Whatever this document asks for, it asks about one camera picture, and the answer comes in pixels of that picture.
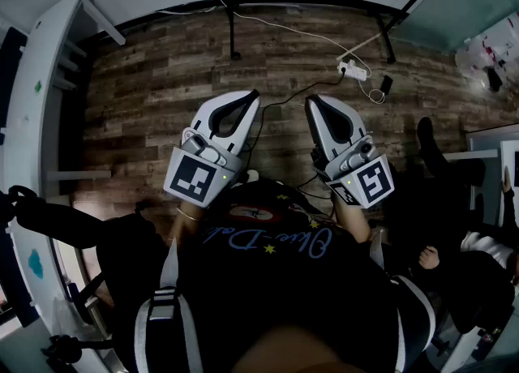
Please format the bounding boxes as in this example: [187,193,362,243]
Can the black printed T-shirt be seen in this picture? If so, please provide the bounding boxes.
[109,178,410,373]

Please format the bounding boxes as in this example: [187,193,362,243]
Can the white shelf unit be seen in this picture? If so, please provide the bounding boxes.
[0,0,127,373]

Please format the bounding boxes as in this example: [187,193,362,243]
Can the person's left forearm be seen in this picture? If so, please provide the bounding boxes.
[169,199,204,247]

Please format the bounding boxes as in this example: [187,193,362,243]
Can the long white power cable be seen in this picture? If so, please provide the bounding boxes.
[218,0,362,66]

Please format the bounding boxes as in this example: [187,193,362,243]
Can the white power strip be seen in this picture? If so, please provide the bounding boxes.
[337,60,372,81]

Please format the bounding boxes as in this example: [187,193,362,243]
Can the dark blue panel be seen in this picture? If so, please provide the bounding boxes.
[0,26,28,146]

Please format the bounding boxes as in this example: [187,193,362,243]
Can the frosted glass door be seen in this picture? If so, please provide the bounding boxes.
[389,0,519,54]

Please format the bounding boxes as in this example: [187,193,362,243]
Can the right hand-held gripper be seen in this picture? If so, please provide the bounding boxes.
[305,93,396,210]

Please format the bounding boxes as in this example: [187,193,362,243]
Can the beige stick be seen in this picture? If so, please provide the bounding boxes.
[335,32,384,61]

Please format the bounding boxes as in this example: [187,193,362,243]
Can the white charging cable loop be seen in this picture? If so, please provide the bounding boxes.
[356,75,387,105]

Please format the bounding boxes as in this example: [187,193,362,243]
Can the black cable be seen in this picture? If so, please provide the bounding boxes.
[242,72,346,161]

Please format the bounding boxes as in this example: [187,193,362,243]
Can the gold bracelet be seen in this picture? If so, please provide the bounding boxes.
[175,206,202,222]

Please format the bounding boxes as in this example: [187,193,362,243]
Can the black office chair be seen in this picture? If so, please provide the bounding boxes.
[0,184,171,364]

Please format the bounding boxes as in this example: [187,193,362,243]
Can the person's face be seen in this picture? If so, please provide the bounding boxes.
[233,324,358,373]

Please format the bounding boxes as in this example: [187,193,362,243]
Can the person's right forearm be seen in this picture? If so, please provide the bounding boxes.
[332,195,372,243]

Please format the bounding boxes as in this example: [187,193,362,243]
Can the small white desk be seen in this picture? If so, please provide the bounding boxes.
[441,123,519,226]

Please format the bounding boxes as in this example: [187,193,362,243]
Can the grey harness strap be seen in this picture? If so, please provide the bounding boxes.
[133,237,204,373]
[368,229,437,373]

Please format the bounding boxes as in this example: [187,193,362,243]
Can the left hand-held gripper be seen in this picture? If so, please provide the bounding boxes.
[163,88,261,208]

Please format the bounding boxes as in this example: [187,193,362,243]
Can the clear plastic bag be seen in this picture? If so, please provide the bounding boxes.
[453,12,519,92]

